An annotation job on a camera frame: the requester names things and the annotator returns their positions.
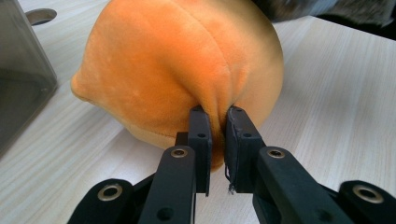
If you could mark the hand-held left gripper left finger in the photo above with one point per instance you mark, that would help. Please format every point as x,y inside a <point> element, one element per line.
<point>180,180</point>

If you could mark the grey fluffy towel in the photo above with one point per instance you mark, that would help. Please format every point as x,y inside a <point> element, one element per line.
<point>358,9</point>

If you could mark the grey transparent storage box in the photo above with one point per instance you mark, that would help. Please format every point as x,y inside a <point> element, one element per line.
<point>21,77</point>

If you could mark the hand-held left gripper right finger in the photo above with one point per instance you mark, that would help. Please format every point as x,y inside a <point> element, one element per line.
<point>274,180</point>

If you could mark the orange plush toy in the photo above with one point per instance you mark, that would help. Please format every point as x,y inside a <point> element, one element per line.
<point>174,62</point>

